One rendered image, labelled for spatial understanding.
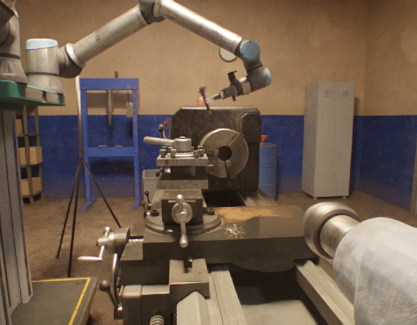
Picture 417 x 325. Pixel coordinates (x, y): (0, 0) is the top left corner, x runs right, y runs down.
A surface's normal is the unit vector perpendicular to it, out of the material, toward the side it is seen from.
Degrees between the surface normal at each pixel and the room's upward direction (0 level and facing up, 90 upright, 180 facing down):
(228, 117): 90
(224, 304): 0
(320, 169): 90
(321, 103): 90
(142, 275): 90
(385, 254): 55
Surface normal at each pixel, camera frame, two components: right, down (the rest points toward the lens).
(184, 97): 0.11, 0.14
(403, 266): -0.82, -0.55
